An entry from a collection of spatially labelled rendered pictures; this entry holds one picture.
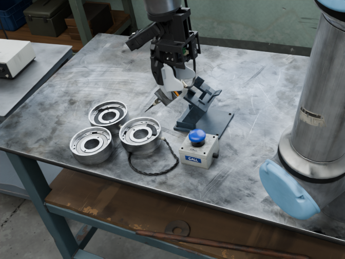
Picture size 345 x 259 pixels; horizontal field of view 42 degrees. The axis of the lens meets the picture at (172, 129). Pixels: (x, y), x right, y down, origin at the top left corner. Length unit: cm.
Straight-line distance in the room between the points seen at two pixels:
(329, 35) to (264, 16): 217
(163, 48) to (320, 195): 43
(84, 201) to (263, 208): 63
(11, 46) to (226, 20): 139
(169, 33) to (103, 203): 63
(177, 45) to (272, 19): 181
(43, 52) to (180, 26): 109
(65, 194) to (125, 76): 41
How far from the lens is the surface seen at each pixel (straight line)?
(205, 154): 102
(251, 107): 121
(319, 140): 68
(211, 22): 287
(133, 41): 101
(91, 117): 123
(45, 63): 186
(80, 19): 266
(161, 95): 106
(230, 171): 104
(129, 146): 110
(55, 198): 146
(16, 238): 219
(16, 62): 182
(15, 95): 173
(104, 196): 140
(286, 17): 269
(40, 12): 300
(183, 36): 93
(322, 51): 58
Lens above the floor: 156
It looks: 40 degrees down
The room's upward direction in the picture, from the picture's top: 12 degrees counter-clockwise
